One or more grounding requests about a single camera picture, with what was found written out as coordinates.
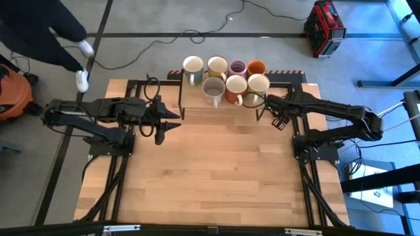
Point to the black floor stand beam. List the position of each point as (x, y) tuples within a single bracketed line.
[(380, 179)]

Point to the grey metal floor frame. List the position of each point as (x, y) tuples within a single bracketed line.
[(398, 19)]

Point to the orange shop vacuum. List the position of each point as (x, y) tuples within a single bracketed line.
[(13, 93)]

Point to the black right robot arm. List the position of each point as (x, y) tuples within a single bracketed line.
[(328, 106)]

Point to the pink ribbed ceramic mug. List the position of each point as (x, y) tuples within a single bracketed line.
[(237, 69)]

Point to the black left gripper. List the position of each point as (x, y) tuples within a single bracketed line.
[(144, 113)]

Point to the white box with logo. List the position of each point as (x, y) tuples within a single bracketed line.
[(370, 190)]

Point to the person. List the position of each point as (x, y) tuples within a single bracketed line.
[(33, 26)]

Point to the orange ceramic mug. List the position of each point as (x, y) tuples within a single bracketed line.
[(256, 68)]

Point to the wooden shelf with black frame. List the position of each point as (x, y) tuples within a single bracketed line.
[(193, 98)]

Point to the silver metal bracket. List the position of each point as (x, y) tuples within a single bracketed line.
[(303, 232), (121, 228)]

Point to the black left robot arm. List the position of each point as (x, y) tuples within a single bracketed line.
[(82, 109)]

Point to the black rig crossbar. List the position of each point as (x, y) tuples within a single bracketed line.
[(49, 229)]

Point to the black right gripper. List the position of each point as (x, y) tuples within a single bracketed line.
[(282, 105)]

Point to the black aluminium table frame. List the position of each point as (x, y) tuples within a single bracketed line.
[(138, 84)]

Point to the dark grey equipment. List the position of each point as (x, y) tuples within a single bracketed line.
[(411, 108)]

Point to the white floral pattern mug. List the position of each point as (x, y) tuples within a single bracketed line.
[(213, 88)]

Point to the red and black toolbox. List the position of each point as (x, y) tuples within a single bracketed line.
[(323, 27)]

